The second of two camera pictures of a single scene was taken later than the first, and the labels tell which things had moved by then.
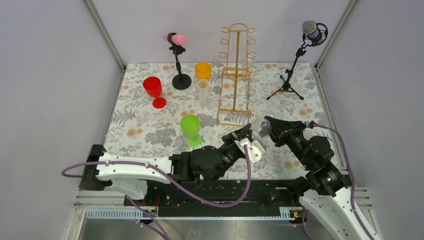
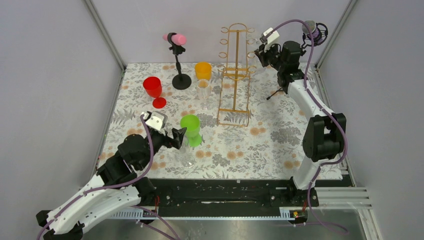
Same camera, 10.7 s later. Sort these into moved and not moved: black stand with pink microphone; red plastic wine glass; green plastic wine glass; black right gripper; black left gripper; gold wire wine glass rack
Moved: black right gripper; black left gripper
Not moved: gold wire wine glass rack; black stand with pink microphone; green plastic wine glass; red plastic wine glass
